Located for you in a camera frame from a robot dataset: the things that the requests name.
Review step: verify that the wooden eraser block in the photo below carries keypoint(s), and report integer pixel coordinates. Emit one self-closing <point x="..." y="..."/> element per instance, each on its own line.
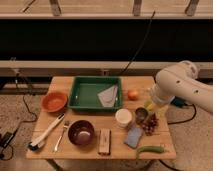
<point x="104" y="142"/>

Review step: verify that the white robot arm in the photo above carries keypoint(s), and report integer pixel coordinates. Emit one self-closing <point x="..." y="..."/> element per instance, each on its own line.
<point x="180" y="80"/>

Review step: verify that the green plastic tray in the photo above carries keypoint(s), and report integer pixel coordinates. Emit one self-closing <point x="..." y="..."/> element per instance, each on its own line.
<point x="85" y="90"/>

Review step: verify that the grey cloth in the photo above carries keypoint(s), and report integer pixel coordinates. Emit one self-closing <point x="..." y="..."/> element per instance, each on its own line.
<point x="108" y="96"/>

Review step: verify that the orange fruit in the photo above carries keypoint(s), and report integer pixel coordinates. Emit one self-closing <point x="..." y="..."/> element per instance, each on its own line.
<point x="133" y="95"/>

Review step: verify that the white cup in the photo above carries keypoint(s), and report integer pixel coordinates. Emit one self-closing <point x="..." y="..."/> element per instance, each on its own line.
<point x="123" y="117"/>

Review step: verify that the wooden table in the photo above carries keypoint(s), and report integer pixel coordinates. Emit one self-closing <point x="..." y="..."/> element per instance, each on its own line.
<point x="106" y="120"/>

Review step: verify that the metal can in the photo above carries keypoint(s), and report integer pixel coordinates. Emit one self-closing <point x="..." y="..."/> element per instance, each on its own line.
<point x="140" y="114"/>

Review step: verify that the dark maroon bowl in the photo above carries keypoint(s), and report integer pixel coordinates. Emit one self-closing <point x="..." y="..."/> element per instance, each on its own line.
<point x="81" y="133"/>

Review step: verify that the metal fork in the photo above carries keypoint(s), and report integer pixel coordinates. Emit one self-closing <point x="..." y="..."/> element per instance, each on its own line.
<point x="65" y="127"/>

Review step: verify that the orange bowl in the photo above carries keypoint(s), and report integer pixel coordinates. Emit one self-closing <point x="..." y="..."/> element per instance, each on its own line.
<point x="53" y="101"/>

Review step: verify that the blue sponge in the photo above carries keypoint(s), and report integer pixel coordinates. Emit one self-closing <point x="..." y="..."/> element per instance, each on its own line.
<point x="133" y="137"/>

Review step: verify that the bunch of red grapes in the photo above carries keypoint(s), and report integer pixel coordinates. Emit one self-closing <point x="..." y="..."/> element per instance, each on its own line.
<point x="150" y="125"/>

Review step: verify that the blue power box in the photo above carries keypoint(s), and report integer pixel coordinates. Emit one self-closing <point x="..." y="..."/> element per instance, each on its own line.
<point x="178" y="102"/>

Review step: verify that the green pepper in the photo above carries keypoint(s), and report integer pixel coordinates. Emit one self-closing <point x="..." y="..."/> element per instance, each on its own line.
<point x="154" y="149"/>

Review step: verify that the white dish brush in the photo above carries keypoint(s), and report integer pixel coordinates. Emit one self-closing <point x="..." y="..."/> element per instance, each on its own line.
<point x="39" y="142"/>

